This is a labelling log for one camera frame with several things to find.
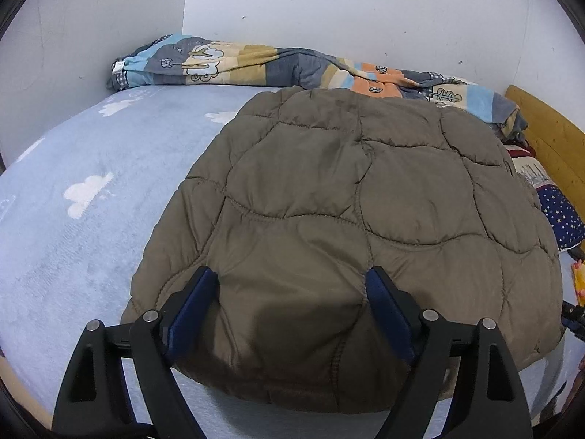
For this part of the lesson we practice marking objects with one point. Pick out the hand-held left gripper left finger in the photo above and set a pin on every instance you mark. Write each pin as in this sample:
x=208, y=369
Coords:
x=192, y=315

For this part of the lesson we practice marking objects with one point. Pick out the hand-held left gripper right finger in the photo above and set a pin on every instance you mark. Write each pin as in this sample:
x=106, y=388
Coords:
x=388, y=315

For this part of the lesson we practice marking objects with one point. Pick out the brown quilted puffer jacket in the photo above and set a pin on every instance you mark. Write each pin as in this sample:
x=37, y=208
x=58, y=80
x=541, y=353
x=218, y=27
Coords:
x=342, y=201

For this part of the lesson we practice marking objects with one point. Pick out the yellow orange cloth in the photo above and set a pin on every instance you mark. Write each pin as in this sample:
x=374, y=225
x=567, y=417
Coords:
x=580, y=283

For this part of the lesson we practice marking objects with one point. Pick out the dark blue star-print pillow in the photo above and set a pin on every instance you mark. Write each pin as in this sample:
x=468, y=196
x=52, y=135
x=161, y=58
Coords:
x=566, y=219

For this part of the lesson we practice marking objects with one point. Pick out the light blue cloud-print blanket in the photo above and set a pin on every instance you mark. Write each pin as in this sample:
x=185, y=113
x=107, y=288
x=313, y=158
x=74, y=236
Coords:
x=91, y=238

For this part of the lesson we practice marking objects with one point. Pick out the red and white printed cloth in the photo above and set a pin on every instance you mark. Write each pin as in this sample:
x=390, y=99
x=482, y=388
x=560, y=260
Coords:
x=525, y=164

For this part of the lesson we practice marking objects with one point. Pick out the wooden headboard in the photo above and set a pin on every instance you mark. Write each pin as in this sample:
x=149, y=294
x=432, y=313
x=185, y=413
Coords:
x=553, y=137

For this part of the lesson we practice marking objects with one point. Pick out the patchwork cartoon-print quilt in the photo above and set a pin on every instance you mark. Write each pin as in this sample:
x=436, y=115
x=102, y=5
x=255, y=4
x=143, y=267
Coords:
x=251, y=61

